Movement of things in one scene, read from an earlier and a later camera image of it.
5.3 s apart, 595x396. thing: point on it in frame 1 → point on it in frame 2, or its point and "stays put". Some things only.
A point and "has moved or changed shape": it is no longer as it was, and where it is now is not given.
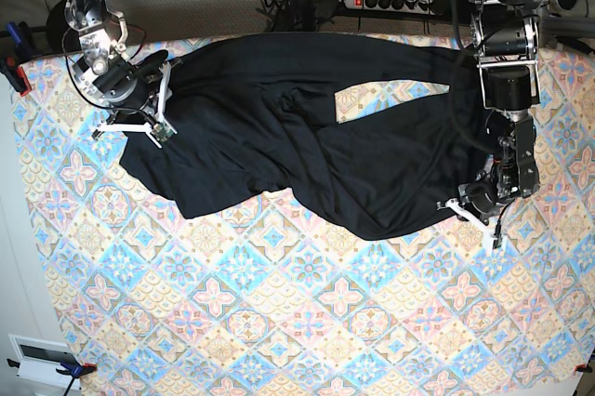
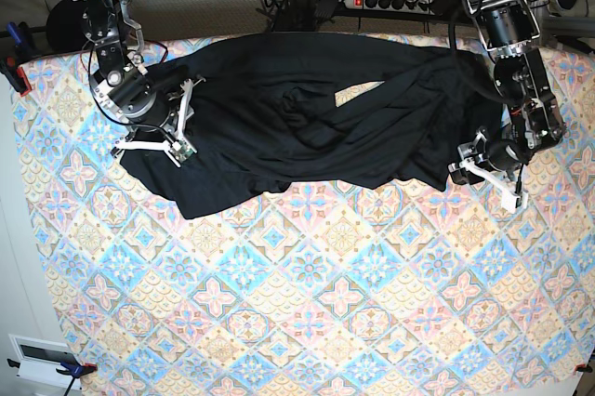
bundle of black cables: x=297 y=2 stays put
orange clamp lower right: x=583 y=368 stays put
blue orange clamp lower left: x=73 y=370 stays put
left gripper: x=126 y=87 → x=153 y=108
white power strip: x=394 y=4 stays put
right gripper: x=480 y=199 → x=500 y=155
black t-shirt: x=249 y=114 has moved or changed shape
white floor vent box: x=39 y=361 stays put
